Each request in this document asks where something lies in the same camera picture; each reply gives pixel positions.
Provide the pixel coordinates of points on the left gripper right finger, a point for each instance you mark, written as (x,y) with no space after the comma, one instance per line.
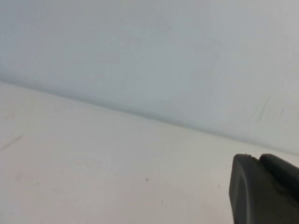
(282,168)

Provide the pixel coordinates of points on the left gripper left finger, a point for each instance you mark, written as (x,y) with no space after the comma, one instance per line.
(252,196)

